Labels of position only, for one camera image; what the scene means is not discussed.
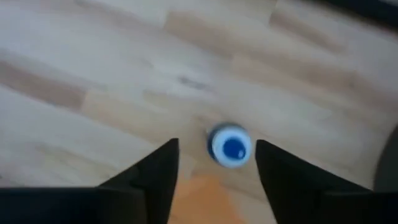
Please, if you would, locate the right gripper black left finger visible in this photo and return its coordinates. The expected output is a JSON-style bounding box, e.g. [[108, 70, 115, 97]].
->
[[0, 138, 180, 224]]

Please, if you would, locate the blue ink bottle white collar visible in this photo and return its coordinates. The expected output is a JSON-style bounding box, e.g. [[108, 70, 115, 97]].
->
[[206, 123, 253, 169]]

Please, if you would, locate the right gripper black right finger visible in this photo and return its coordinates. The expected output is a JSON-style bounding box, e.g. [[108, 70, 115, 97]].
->
[[255, 139, 398, 224]]

